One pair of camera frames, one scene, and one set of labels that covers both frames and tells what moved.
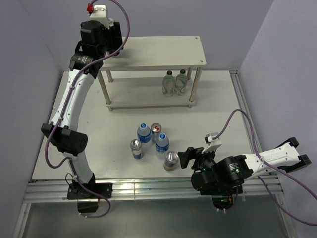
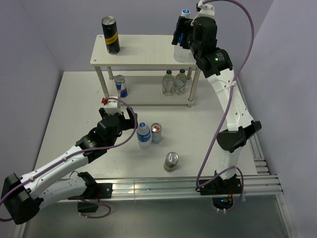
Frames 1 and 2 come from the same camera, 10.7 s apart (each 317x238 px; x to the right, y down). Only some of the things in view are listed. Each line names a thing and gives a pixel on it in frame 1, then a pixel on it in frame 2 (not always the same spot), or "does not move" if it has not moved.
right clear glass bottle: x=181 y=82 does not move
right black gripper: x=192 y=153 → x=183 y=23
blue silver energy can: x=135 y=146 → x=120 y=81
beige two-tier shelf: x=152 y=52 does not move
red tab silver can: x=156 y=129 does not move
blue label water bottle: x=162 y=147 → x=181 y=54
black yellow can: x=170 y=164 does not move
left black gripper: x=116 y=42 → x=128 y=123
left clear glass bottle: x=169 y=84 does not move
